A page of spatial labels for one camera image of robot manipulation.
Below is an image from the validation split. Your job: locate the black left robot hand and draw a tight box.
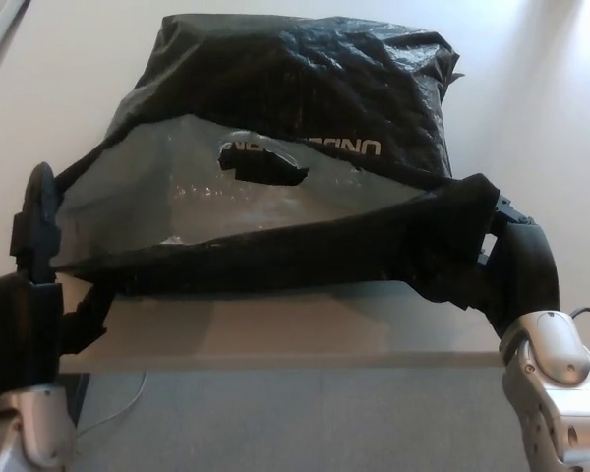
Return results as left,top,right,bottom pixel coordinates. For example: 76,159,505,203
0,161,112,395

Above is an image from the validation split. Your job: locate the black printed plastic shopping bag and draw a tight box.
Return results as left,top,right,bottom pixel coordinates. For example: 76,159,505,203
48,13,503,317

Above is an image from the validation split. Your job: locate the thin white floor cable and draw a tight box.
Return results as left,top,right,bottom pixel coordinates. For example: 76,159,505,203
76,371,149,439

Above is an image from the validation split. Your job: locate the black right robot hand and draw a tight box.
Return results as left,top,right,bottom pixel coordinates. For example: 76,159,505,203
471,194,562,336

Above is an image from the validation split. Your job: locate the black metal table leg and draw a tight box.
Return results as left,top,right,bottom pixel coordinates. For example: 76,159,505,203
58,372,92,430

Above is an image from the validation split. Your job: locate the grey metal desk rail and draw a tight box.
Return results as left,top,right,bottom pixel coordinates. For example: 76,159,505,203
0,0,33,81

